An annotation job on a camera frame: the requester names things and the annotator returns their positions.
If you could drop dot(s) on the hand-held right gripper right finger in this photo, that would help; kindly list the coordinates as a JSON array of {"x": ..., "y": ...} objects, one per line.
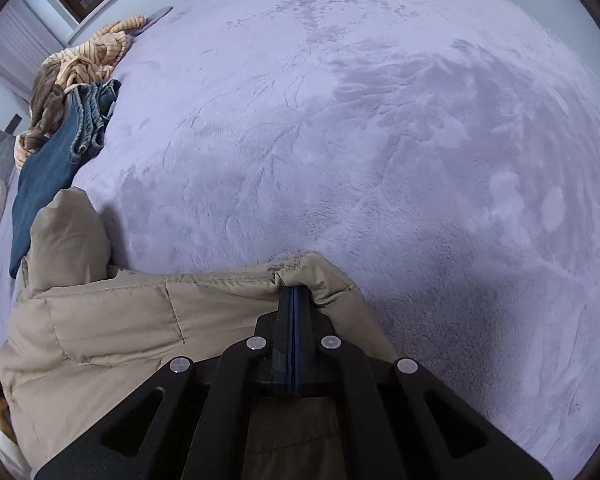
[{"x": 380, "y": 410}]

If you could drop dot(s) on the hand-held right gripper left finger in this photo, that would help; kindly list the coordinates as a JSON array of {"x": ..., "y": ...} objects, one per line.
[{"x": 205, "y": 410}]

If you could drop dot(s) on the beige puffer jacket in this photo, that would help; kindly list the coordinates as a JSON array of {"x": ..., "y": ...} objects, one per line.
[{"x": 105, "y": 320}]

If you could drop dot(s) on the blue jeans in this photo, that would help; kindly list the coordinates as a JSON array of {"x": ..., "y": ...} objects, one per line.
[{"x": 45, "y": 170}]

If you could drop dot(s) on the purple plush bed blanket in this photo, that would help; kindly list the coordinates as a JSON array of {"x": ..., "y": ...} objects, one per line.
[{"x": 330, "y": 160}]

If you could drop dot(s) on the striped brown plush blanket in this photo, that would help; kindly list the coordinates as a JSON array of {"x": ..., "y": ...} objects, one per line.
[{"x": 90, "y": 60}]

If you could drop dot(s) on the grey curtain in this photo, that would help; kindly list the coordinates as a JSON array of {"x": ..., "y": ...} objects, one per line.
[{"x": 15, "y": 45}]

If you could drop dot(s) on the grey cloth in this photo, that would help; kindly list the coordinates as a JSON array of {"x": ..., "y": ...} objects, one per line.
[{"x": 152, "y": 17}]

